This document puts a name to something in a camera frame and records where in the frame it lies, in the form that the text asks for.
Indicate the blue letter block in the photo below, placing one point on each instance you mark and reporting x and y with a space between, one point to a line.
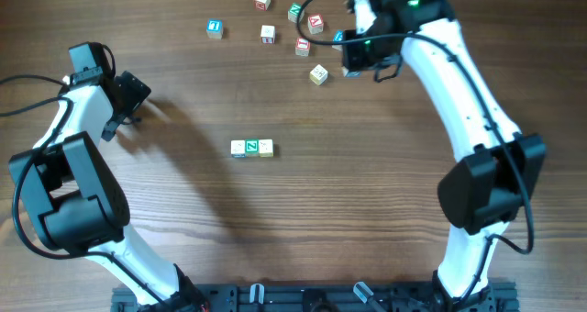
339 36
214 29

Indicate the yellow face picture block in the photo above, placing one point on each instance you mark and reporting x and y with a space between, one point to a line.
318 75

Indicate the green N block top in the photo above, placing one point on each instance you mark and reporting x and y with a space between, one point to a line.
295 13

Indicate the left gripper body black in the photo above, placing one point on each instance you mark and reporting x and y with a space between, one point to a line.
135 94

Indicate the yellow sided white block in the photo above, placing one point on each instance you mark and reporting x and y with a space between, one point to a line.
266 148

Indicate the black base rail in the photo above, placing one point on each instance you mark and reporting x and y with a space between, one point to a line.
415 296

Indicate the red sided block green N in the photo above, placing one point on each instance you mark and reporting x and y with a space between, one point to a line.
252 148

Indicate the blue sided picture block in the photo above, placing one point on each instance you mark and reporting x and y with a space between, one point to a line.
350 74

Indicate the red sided white block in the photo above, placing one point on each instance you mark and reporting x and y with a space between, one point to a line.
267 34

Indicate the red letter block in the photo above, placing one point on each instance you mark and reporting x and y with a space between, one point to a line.
315 24
302 47

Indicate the blue sided white block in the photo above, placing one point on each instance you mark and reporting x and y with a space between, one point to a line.
237 148

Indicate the red letter block lower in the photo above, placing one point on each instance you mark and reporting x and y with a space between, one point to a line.
302 47

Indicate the blue letter block right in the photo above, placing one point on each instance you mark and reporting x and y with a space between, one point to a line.
339 36

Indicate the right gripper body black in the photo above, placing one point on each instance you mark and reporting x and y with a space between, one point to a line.
370 55

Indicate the red letter block upper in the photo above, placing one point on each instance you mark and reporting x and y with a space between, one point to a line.
315 24

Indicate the red picture block top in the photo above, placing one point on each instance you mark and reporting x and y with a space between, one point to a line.
262 4

